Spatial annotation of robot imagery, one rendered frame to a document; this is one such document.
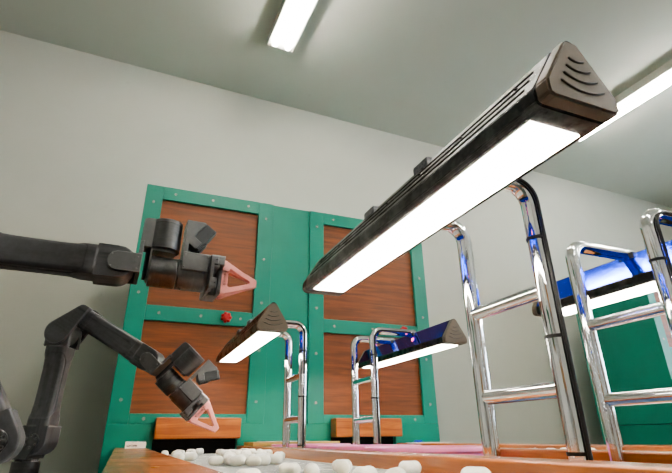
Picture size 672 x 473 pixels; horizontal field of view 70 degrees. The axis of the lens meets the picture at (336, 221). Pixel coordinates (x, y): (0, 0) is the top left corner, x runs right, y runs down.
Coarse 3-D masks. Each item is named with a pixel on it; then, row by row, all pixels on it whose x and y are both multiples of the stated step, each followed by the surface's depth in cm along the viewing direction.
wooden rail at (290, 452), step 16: (240, 448) 172; (256, 448) 152; (272, 448) 137; (288, 448) 124; (304, 448) 120; (352, 464) 89; (368, 464) 83; (384, 464) 78; (432, 464) 67; (448, 464) 63; (464, 464) 60; (480, 464) 58; (496, 464) 55; (512, 464) 53; (528, 464) 51; (544, 464) 49; (560, 464) 48; (576, 464) 46; (592, 464) 44; (608, 464) 43; (624, 464) 43; (640, 464) 42; (656, 464) 42
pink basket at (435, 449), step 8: (368, 448) 96; (376, 448) 93; (384, 448) 92; (392, 448) 90; (400, 448) 90; (408, 448) 89; (416, 448) 88; (424, 448) 88; (432, 448) 88; (440, 448) 88; (448, 448) 88; (456, 448) 88; (464, 448) 88; (472, 448) 89; (480, 448) 90
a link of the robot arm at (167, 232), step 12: (144, 228) 89; (156, 228) 90; (168, 228) 90; (180, 228) 92; (144, 240) 88; (156, 240) 89; (168, 240) 89; (180, 240) 92; (120, 252) 84; (132, 252) 84; (108, 264) 82; (120, 264) 83; (132, 264) 84; (132, 276) 90
